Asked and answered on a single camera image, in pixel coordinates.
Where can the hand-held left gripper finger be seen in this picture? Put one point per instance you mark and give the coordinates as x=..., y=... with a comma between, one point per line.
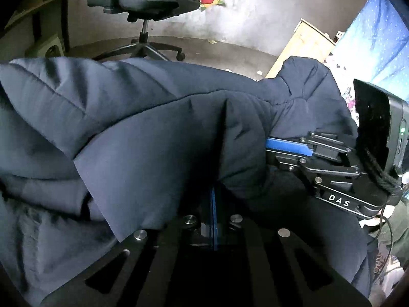
x=211, y=230
x=218, y=230

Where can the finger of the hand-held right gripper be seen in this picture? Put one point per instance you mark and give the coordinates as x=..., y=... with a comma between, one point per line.
x=287, y=161
x=284, y=144

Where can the navy padded jacket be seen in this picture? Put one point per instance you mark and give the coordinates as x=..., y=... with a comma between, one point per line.
x=127, y=128

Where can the blue dotted curtain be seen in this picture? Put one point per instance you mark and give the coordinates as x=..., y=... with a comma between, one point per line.
x=374, y=44

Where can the light wooden board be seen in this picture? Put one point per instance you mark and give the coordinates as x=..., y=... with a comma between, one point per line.
x=303, y=48

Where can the black office chair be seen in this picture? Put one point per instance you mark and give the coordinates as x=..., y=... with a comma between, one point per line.
x=150, y=1

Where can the green plastic stool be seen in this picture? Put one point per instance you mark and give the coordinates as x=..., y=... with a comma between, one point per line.
x=44, y=46

